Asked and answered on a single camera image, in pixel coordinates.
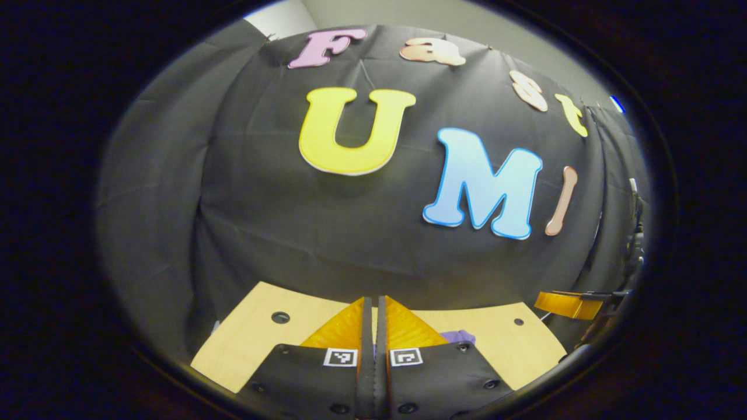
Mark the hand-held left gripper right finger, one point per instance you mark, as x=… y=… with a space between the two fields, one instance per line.
x=382 y=361

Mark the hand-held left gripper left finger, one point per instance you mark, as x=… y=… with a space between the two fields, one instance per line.
x=366 y=361

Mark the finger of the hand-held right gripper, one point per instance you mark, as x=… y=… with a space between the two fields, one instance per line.
x=563 y=304

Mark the purple button shirt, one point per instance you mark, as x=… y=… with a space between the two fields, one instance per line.
x=458 y=336

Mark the ceiling light panel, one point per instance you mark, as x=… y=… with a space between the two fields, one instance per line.
x=617 y=104

